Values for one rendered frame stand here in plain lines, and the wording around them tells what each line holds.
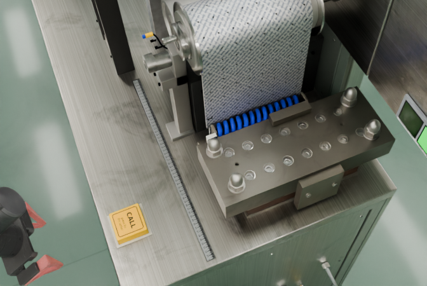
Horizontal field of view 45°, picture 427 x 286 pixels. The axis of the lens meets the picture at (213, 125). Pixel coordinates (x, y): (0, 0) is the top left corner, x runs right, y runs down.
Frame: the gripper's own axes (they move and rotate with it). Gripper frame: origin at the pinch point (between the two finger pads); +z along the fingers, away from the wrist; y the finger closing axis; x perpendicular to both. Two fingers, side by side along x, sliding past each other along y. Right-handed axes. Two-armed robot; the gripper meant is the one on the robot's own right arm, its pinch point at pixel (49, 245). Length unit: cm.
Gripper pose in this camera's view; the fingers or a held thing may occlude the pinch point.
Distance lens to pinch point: 106.6
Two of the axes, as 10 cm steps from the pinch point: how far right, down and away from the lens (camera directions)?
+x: -7.4, 6.4, 2.0
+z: 4.6, 2.7, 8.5
